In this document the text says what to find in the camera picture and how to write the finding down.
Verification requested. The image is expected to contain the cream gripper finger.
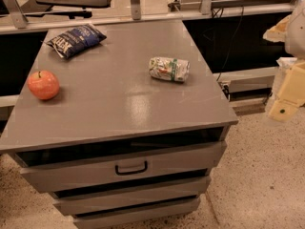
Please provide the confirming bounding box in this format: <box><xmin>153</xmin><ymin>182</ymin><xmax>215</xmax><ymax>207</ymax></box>
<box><xmin>263</xmin><ymin>15</ymin><xmax>290</xmax><ymax>42</ymax></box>
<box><xmin>268</xmin><ymin>60</ymin><xmax>305</xmax><ymax>122</ymax></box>

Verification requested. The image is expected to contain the top grey drawer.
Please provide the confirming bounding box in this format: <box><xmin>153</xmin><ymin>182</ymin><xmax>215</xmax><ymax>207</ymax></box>
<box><xmin>21</xmin><ymin>141</ymin><xmax>227</xmax><ymax>193</ymax></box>

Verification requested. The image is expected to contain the metal railing frame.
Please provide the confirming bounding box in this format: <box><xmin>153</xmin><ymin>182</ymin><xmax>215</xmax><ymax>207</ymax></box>
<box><xmin>0</xmin><ymin>0</ymin><xmax>303</xmax><ymax>34</ymax></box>

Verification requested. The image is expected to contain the red apple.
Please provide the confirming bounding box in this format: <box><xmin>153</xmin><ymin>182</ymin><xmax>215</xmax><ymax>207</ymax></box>
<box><xmin>27</xmin><ymin>71</ymin><xmax>59</xmax><ymax>100</ymax></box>

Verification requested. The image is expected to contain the black hanging cable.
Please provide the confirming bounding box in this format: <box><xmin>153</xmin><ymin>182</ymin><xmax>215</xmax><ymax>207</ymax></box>
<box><xmin>215</xmin><ymin>6</ymin><xmax>246</xmax><ymax>81</ymax></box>

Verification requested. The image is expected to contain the black office chair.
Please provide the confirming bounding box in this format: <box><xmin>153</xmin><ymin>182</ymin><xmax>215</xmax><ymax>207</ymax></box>
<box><xmin>0</xmin><ymin>0</ymin><xmax>121</xmax><ymax>20</ymax></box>

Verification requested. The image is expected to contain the grey drawer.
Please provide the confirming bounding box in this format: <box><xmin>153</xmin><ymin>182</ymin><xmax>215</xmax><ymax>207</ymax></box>
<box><xmin>54</xmin><ymin>176</ymin><xmax>211</xmax><ymax>216</ymax></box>
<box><xmin>21</xmin><ymin>141</ymin><xmax>227</xmax><ymax>193</ymax></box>
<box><xmin>73</xmin><ymin>196</ymin><xmax>200</xmax><ymax>229</ymax></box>

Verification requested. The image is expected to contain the black drawer handle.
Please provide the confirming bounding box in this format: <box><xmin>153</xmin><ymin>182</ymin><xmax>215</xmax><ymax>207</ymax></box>
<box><xmin>114</xmin><ymin>161</ymin><xmax>148</xmax><ymax>176</ymax></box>

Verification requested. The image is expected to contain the middle grey drawer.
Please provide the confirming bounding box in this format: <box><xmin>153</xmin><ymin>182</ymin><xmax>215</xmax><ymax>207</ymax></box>
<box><xmin>54</xmin><ymin>176</ymin><xmax>211</xmax><ymax>216</ymax></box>

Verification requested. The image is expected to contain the grey drawer cabinet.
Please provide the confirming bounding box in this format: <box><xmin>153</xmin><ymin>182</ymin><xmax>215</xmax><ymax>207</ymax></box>
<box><xmin>0</xmin><ymin>19</ymin><xmax>239</xmax><ymax>229</ymax></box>

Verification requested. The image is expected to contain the bottom grey drawer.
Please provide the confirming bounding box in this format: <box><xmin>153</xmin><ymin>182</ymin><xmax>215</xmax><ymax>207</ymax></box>
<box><xmin>73</xmin><ymin>196</ymin><xmax>200</xmax><ymax>229</ymax></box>

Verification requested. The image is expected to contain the blue chip bag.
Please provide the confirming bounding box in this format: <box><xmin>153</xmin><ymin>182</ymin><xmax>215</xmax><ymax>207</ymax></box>
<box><xmin>47</xmin><ymin>24</ymin><xmax>107</xmax><ymax>59</ymax></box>

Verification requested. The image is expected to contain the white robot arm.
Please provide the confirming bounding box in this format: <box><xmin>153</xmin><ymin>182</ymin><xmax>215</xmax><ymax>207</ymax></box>
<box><xmin>263</xmin><ymin>1</ymin><xmax>305</xmax><ymax>122</ymax></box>

